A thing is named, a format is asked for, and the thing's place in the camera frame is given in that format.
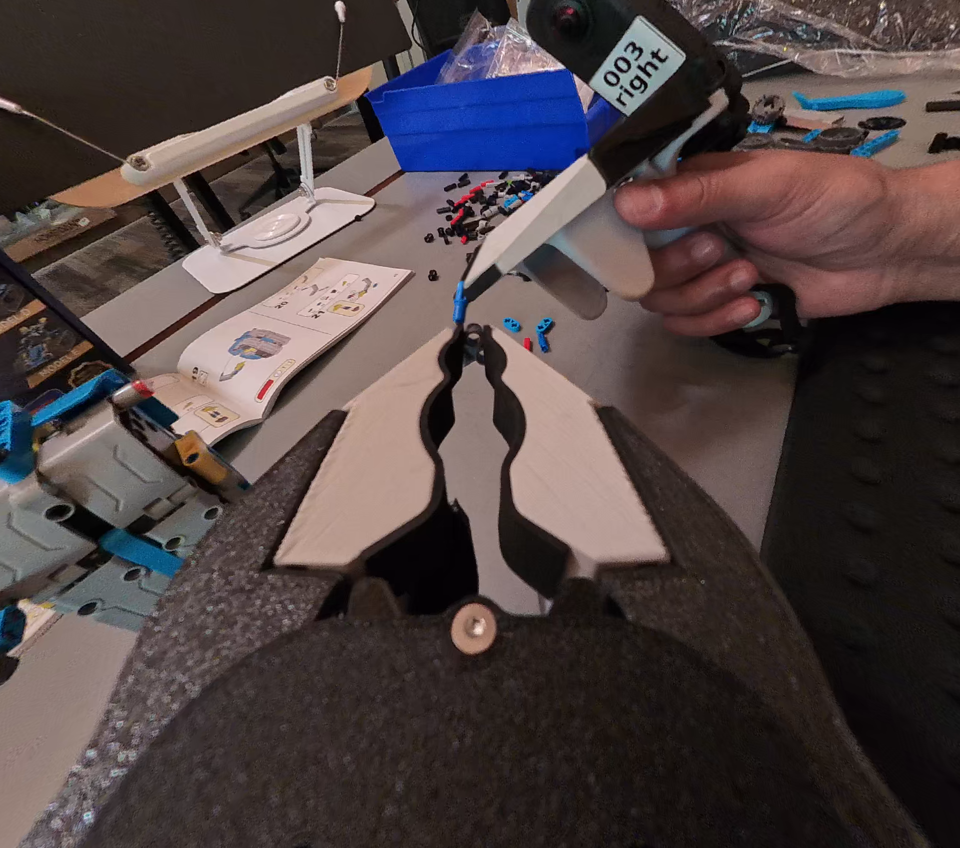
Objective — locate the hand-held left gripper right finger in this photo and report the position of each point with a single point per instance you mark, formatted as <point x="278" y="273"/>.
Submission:
<point x="585" y="480"/>

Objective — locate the black perforated foam mat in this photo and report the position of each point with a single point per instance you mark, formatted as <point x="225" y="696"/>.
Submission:
<point x="877" y="525"/>

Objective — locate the clear bags in bin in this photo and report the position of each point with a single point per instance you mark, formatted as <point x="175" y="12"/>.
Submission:
<point x="495" y="49"/>

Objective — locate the dark blue robot kit box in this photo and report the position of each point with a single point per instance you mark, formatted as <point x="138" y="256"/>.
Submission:
<point x="37" y="338"/>

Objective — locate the blue grey brick robot model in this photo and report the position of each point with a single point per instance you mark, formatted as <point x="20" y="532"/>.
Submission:
<point x="97" y="480"/>

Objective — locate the clear plastic bag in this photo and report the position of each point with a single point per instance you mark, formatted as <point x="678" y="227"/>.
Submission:
<point x="810" y="0"/>

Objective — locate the open instruction booklet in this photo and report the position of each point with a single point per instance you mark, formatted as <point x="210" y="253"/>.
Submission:
<point x="300" y="330"/>

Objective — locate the blue plastic bin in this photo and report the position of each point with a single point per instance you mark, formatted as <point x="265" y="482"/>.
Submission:
<point x="487" y="120"/>

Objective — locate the grey desk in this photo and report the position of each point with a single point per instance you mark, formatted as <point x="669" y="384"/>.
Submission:
<point x="675" y="398"/>

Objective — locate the pile of small brick pieces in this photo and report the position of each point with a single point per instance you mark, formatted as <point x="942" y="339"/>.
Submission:
<point x="465" y="211"/>

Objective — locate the person's right hand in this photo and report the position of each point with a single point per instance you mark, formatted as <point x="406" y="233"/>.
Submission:
<point x="787" y="225"/>

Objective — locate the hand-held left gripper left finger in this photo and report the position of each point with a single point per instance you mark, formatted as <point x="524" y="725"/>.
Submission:
<point x="360" y="480"/>

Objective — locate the black board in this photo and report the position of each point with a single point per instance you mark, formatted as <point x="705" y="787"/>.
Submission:
<point x="187" y="0"/>

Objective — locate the white folding book stand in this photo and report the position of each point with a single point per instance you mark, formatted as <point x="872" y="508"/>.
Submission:
<point x="277" y="240"/>

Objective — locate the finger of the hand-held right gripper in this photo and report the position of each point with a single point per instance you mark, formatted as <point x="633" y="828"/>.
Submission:
<point x="540" y="217"/>

